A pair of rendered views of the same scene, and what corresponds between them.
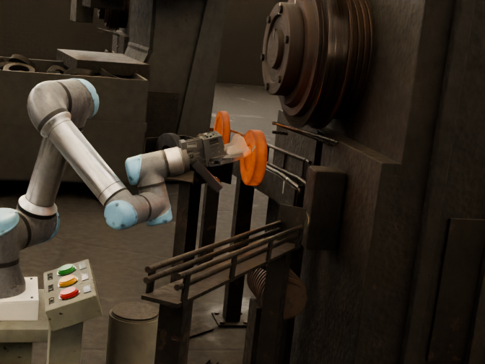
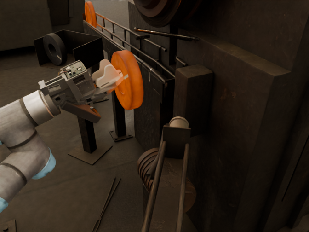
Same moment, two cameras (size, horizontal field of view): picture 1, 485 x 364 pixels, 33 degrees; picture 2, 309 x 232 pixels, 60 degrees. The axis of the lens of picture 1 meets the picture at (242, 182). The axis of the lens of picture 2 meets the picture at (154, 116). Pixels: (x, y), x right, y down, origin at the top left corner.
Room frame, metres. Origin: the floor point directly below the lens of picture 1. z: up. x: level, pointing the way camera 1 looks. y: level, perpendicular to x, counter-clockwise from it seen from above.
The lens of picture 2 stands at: (1.62, 0.02, 1.14)
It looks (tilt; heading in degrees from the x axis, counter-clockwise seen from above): 34 degrees down; 350
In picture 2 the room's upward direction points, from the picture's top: straight up
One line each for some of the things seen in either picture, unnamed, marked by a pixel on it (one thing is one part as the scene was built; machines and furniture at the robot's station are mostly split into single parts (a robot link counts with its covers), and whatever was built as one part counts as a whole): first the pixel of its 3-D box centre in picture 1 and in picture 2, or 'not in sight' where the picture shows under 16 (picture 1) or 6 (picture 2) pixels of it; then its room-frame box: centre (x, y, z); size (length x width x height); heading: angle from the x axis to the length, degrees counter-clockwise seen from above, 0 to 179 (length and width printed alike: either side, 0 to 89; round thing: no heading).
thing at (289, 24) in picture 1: (281, 49); not in sight; (2.55, -0.07, 1.11); 0.28 x 0.06 x 0.28; 15
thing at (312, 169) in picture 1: (322, 208); (192, 102); (2.35, -0.24, 0.68); 0.11 x 0.08 x 0.24; 105
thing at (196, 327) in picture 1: (181, 236); (79, 101); (2.98, 0.21, 0.36); 0.26 x 0.20 x 0.72; 50
